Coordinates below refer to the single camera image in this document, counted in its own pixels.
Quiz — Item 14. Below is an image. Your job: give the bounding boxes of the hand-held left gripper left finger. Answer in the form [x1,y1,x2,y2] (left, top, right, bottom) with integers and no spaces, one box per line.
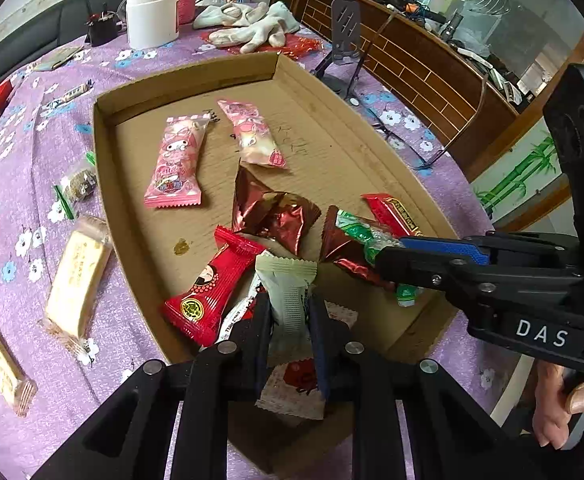
[32,294,275,480]

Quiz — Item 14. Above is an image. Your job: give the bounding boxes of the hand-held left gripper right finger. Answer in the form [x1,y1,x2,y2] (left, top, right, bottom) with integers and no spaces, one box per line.
[307,295,527,480]

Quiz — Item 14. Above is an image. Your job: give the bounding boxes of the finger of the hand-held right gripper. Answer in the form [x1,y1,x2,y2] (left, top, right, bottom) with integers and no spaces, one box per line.
[400,236,493,267]
[374,247,478,307]

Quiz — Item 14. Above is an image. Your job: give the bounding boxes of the red white black snack packet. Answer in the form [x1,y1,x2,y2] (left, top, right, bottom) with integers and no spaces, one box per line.
[216,280,269,347]

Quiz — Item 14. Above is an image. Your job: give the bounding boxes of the red packet with green label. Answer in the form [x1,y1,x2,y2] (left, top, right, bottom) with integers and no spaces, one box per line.
[361,192,423,239]

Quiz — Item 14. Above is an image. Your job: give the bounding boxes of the green snack packet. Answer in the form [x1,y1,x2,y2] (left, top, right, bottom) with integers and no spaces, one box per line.
[335,209,419,308]

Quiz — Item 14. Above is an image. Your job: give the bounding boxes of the red cartoon snack packet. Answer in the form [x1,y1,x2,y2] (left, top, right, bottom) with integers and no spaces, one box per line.
[160,226,267,347]

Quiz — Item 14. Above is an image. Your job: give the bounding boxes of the dark red snack packet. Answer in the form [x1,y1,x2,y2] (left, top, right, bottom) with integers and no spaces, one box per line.
[231,164,323,257]
[319,205,400,292]

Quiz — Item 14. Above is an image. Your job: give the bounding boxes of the cardboard box tray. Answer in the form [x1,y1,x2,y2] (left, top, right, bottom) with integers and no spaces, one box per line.
[92,51,461,476]

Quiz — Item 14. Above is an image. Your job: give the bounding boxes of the person's right hand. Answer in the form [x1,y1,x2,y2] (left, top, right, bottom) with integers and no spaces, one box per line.
[534,360,584,451]

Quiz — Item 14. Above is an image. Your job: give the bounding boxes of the pale zigzag edged packet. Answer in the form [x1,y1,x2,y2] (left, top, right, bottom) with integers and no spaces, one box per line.
[322,300,361,343]

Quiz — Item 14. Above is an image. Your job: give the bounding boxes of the black eyeglasses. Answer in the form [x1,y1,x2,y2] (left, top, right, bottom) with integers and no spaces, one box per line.
[361,104,440,173]

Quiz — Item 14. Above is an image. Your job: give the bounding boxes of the brown wooden counter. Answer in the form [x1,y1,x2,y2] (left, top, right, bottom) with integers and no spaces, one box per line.
[271,0,522,183]

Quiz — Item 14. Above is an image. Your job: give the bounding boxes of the beige wafer packet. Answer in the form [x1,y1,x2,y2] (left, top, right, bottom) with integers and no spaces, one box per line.
[0,309,39,418]
[41,215,115,357]

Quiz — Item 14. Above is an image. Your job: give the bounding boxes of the large pink snack packet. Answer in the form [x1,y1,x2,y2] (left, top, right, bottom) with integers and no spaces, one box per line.
[143,113,213,210]

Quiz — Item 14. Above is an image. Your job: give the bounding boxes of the small pink snack packet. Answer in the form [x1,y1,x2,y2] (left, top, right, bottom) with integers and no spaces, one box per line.
[216,98,288,170]

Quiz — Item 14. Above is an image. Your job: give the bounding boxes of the clear packet with green ends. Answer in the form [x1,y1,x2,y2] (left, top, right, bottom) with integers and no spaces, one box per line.
[53,151,99,220]

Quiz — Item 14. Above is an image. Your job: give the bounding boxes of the black phone stand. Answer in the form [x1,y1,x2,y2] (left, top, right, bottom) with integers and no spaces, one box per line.
[311,0,369,97]

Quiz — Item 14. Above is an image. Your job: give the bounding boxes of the red paper wrapper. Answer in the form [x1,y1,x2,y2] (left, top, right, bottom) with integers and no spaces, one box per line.
[224,35,323,59]

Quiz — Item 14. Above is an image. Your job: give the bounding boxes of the white cotton glove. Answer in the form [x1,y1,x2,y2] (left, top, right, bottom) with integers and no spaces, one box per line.
[192,1,273,31]
[207,1,301,56]

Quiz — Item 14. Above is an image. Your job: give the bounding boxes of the purple floral tablecloth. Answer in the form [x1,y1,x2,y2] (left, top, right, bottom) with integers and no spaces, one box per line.
[0,2,522,480]

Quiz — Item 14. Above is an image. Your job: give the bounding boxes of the blue white stick packet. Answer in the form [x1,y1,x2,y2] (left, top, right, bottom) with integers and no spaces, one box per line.
[39,81,96,113]

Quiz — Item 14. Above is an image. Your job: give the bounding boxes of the white plastic jar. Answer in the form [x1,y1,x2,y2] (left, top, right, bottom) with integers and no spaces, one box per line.
[125,0,181,51]

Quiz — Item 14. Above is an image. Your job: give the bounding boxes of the flat green card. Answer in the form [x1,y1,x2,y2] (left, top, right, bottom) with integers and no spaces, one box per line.
[31,46,87,72]

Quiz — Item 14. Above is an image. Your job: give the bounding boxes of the small black device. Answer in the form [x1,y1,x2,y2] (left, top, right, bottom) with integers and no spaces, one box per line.
[84,2,122,47]

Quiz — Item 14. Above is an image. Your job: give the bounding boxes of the black sofa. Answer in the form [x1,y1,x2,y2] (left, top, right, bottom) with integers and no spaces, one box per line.
[0,0,253,68]

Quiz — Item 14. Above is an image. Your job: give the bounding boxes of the green bamboo wall sticker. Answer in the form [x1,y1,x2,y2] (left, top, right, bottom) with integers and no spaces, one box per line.
[474,135,572,213]

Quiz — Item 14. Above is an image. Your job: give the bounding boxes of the pile of tools and cables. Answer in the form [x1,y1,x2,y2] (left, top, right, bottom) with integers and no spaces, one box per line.
[357,0,537,106]

